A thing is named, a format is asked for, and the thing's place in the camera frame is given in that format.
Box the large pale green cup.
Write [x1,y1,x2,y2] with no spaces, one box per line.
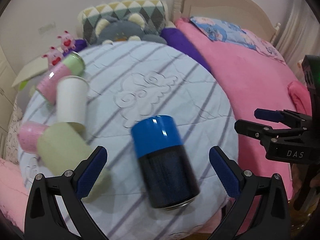
[36,122,111,203]

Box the pink cartoon pillow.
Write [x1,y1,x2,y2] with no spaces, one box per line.
[244,29,286,64]

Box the rear pink pig plush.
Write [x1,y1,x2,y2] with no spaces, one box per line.
[57,30,76,53]

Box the pink pig plush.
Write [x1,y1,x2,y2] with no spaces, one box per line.
[57,30,76,53]
[42,47,63,70]

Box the pink blanket left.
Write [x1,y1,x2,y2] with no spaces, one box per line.
[0,159,28,232]

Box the cream wooden headboard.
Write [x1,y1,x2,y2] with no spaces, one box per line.
[171,0,281,44]

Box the blue cartoon pillow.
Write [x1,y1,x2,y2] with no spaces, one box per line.
[190,16,256,50]

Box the front pink pig plush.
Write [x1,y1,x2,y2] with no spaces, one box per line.
[42,47,63,70]

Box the pink plush toy right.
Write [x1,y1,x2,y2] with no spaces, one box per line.
[287,81,312,116]

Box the pink and green can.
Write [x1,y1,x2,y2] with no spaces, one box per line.
[36,51,86,105]

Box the grey flower cushion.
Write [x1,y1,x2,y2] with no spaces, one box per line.
[18,79,39,99]

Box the dark blue lidded can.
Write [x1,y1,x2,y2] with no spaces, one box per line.
[131,115,200,210]

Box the heart pattern sheet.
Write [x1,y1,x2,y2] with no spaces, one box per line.
[4,97,23,165]

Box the pink cup near left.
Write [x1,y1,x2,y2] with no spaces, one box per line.
[17,121,49,154]

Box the purple blanket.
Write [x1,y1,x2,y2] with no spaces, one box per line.
[62,27,213,74]

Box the grey bear plush pillow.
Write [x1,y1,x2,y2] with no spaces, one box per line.
[94,12,167,45]

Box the wall power socket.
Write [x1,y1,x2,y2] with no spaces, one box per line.
[38,22,56,35]

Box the white paper cup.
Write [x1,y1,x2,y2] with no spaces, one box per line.
[56,75,89,132]

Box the cream curtain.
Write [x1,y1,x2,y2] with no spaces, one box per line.
[273,0,320,67]

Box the pink bed blanket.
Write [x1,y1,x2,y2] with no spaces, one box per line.
[175,18,298,199]

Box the white nightstand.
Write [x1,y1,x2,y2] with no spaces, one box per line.
[11,57,48,88]

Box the triangle pattern cushion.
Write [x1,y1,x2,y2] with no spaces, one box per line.
[78,0,169,44]

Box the cream wardrobe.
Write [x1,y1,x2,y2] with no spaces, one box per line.
[0,48,17,157]

